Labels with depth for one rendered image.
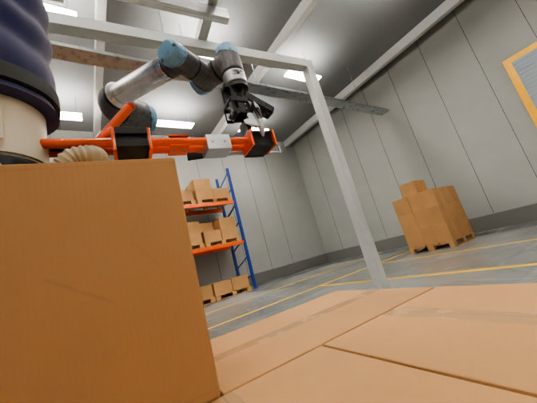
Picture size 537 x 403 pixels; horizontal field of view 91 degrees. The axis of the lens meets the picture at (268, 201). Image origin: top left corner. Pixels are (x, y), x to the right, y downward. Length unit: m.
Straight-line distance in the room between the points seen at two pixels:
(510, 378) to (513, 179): 8.99
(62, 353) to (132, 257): 0.14
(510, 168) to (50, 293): 9.31
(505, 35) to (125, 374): 9.95
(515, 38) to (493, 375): 9.62
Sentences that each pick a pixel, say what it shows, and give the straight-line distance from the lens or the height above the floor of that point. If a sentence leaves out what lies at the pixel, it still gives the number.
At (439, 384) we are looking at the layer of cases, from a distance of 0.40.
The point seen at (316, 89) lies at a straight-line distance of 3.93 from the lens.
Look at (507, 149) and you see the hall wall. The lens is 9.38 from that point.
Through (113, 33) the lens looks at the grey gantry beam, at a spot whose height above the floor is 3.10.
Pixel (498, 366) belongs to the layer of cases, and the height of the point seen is 0.54.
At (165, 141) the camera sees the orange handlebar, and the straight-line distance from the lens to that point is 0.73.
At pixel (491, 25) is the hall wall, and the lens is 10.16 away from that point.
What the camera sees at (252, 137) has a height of 1.07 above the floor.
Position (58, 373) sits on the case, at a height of 0.65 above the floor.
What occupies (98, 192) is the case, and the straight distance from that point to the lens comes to 0.49.
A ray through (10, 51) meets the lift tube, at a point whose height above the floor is 1.24.
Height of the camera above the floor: 0.72
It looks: 12 degrees up
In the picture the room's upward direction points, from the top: 15 degrees counter-clockwise
